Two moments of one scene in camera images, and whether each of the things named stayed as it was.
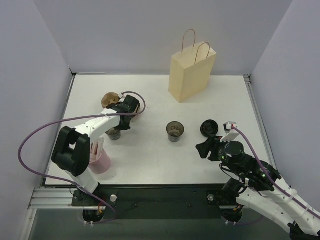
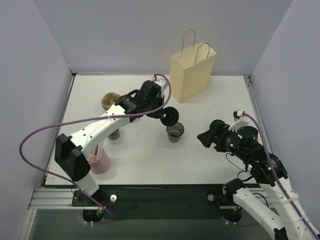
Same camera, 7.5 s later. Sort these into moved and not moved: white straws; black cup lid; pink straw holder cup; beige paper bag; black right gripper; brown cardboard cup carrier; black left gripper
Moved: black right gripper; black left gripper; black cup lid
Not moved: pink straw holder cup; beige paper bag; white straws; brown cardboard cup carrier
